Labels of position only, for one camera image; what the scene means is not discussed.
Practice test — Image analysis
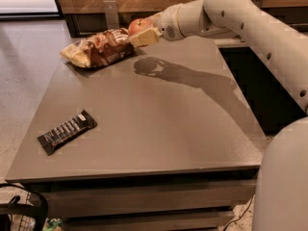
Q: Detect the red apple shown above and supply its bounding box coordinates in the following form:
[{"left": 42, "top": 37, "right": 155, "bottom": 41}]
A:
[{"left": 128, "top": 18, "right": 152, "bottom": 37}]

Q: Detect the black wire basket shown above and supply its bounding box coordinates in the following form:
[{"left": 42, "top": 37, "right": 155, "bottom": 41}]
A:
[{"left": 0, "top": 192, "right": 48, "bottom": 231}]

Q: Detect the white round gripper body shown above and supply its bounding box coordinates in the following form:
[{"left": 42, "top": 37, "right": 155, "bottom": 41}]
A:
[{"left": 157, "top": 4, "right": 184, "bottom": 41}]

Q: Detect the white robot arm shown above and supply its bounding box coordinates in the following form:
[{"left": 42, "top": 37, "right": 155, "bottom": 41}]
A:
[{"left": 129, "top": 0, "right": 308, "bottom": 231}]

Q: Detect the left metal bracket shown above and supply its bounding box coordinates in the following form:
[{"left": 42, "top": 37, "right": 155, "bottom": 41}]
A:
[{"left": 103, "top": 0, "right": 119, "bottom": 29}]

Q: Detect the grey drawer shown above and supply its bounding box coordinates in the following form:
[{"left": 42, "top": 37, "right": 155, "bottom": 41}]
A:
[
  {"left": 64, "top": 211, "right": 234, "bottom": 231},
  {"left": 45, "top": 179, "right": 256, "bottom": 218}
]

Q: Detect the black snack bar wrapper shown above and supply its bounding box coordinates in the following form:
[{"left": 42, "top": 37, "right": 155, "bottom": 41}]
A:
[{"left": 38, "top": 110, "right": 97, "bottom": 156}]

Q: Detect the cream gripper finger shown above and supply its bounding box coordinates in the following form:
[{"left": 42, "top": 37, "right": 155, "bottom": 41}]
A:
[
  {"left": 145, "top": 13, "right": 162, "bottom": 25},
  {"left": 129, "top": 27, "right": 163, "bottom": 47}
]

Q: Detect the lower grey drawer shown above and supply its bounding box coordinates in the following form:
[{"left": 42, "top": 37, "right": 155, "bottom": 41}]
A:
[{"left": 64, "top": 211, "right": 234, "bottom": 231}]

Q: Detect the upper grey drawer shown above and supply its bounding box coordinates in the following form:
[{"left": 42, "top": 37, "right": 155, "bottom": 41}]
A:
[{"left": 45, "top": 179, "right": 256, "bottom": 218}]

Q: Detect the black cable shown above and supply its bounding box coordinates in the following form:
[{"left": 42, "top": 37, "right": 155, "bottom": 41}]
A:
[{"left": 222, "top": 195, "right": 255, "bottom": 231}]

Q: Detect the brown chip bag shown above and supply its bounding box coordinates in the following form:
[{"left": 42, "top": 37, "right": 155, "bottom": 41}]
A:
[{"left": 60, "top": 28, "right": 134, "bottom": 68}]

